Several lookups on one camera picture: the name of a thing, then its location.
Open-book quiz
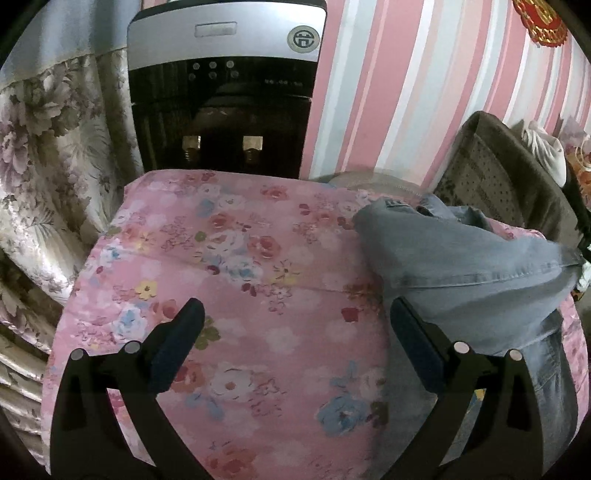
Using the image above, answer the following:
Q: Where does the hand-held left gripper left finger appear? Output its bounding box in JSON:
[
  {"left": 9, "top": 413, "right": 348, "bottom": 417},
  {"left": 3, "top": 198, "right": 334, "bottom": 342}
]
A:
[{"left": 50, "top": 298, "right": 214, "bottom": 480}]

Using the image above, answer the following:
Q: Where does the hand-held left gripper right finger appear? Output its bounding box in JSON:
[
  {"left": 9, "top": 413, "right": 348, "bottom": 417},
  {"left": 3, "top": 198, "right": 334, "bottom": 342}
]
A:
[{"left": 387, "top": 296, "right": 546, "bottom": 480}]

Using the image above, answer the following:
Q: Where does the grey denim jacket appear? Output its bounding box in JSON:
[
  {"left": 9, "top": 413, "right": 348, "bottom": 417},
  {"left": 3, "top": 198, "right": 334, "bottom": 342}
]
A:
[{"left": 353, "top": 194, "right": 586, "bottom": 480}]

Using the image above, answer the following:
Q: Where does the pink floral bedsheet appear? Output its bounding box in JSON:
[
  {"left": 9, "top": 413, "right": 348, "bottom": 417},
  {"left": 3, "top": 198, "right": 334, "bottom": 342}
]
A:
[{"left": 41, "top": 168, "right": 588, "bottom": 480}]

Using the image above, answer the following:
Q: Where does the brown covered sofa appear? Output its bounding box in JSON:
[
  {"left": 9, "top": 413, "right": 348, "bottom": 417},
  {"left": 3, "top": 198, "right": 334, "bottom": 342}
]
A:
[{"left": 434, "top": 111, "right": 586, "bottom": 252}]

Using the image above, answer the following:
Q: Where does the floral curtain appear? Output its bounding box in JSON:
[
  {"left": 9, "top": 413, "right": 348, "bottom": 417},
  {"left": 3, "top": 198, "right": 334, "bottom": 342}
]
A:
[{"left": 0, "top": 0, "right": 146, "bottom": 462}]

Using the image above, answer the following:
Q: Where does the white cloth bag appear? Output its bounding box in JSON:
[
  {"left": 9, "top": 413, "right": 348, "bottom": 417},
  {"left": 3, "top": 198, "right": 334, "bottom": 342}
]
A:
[{"left": 522, "top": 120, "right": 568, "bottom": 186}]

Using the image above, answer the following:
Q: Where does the printed gift bag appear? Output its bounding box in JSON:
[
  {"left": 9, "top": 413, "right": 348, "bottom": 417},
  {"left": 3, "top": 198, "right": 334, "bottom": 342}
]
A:
[{"left": 566, "top": 138, "right": 591, "bottom": 206}]

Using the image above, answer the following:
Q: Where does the silver black water dispenser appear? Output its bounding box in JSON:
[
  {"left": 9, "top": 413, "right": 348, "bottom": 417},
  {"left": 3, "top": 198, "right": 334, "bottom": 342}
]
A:
[{"left": 127, "top": 0, "right": 328, "bottom": 178}]

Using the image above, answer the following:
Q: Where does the red gold wall ornament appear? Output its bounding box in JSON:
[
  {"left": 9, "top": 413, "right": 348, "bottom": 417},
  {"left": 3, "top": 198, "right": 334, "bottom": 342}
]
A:
[{"left": 512, "top": 0, "right": 570, "bottom": 47}]

